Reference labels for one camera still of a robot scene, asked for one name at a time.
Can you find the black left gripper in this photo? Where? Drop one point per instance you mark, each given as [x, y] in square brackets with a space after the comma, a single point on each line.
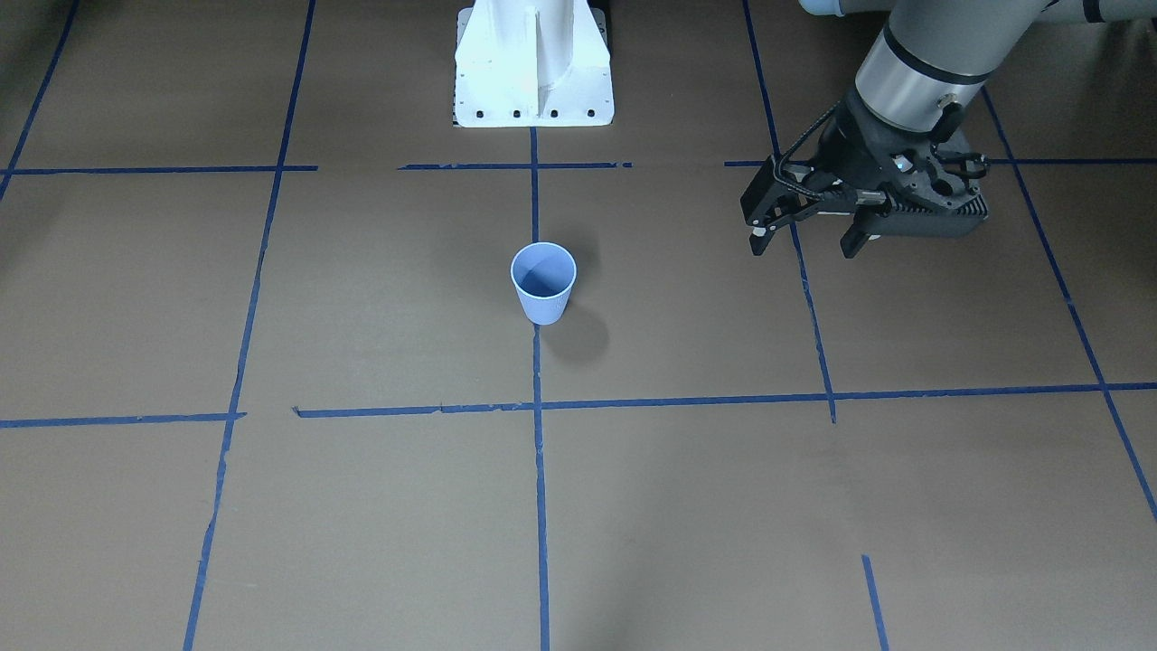
[843, 145]

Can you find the light blue ribbed cup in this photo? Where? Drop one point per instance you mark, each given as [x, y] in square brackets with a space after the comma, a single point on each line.
[543, 275]

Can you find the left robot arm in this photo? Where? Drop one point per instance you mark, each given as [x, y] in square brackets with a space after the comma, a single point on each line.
[930, 60]

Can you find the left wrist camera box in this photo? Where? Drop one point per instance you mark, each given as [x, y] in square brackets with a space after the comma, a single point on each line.
[933, 195]

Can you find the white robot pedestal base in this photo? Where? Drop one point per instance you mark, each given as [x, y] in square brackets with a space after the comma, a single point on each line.
[533, 64]

